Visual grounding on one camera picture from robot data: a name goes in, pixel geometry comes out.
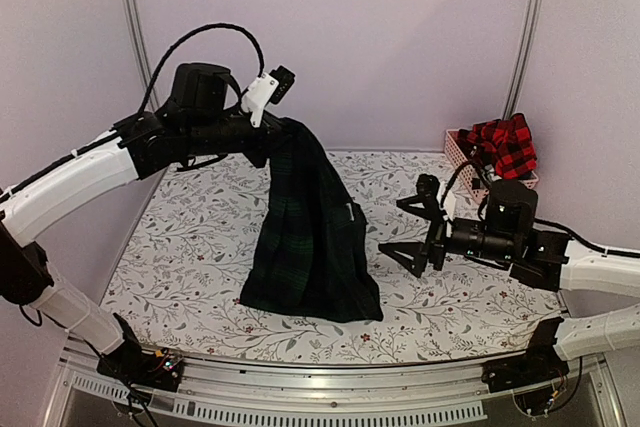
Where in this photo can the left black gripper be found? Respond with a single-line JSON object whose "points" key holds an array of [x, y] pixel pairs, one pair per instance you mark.
{"points": [[270, 138]]}

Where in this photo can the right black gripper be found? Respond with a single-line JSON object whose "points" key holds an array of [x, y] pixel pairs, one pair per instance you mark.
{"points": [[419, 250]]}

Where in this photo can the dark green plaid skirt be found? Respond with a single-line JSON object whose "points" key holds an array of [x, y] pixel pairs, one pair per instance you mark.
{"points": [[310, 257]]}

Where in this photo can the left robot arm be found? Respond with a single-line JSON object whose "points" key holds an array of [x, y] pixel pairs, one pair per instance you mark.
{"points": [[207, 117]]}

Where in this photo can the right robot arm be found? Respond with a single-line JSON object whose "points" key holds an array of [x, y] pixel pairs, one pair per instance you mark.
{"points": [[538, 254]]}

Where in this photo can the red black plaid shirt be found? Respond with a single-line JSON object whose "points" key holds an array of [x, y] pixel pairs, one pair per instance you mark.
{"points": [[505, 145]]}

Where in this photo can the floral patterned table mat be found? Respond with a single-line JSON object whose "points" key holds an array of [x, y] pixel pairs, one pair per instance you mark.
{"points": [[179, 279]]}

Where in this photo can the front aluminium rail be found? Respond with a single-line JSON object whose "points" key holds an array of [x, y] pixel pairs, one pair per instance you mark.
{"points": [[235, 392]]}

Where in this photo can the right aluminium frame post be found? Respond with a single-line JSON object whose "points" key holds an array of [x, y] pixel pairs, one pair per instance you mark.
{"points": [[527, 38]]}

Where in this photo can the aluminium frame post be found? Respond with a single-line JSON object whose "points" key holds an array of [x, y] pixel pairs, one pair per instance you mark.
{"points": [[527, 38], [134, 26]]}

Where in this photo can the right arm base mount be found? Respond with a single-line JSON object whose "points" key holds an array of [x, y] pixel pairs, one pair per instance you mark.
{"points": [[539, 363]]}

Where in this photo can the left aluminium frame post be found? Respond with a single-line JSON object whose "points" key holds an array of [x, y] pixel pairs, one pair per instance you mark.
{"points": [[134, 26]]}

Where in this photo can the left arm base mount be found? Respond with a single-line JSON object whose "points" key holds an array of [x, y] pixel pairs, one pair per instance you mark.
{"points": [[130, 364]]}

